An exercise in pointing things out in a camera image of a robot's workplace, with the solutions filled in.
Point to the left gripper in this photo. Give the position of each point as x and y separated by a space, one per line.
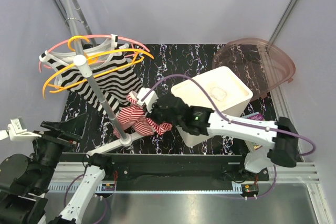
69 132

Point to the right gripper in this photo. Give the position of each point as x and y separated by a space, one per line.
151 115

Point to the red white striped tank top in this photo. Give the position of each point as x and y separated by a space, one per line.
134 116

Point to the yellow plastic hanger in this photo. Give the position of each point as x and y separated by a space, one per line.
94 59

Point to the black white striped tank top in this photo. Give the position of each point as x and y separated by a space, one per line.
115 86

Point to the pink plastic hanger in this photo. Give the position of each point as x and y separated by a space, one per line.
92 39

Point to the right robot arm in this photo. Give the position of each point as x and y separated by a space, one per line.
278 140

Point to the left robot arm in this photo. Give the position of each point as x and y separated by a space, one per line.
25 180

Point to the white clothes rack base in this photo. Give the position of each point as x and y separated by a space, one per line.
130 138

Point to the white foam box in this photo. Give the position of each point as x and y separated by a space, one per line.
228 92

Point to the purple children's book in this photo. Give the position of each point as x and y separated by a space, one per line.
257 117

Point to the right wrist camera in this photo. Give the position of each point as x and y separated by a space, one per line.
146 98

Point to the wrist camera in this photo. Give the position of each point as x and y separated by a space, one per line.
146 98
16 131

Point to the aluminium frame rail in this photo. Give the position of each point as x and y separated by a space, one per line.
69 176

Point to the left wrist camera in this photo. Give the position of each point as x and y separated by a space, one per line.
16 131

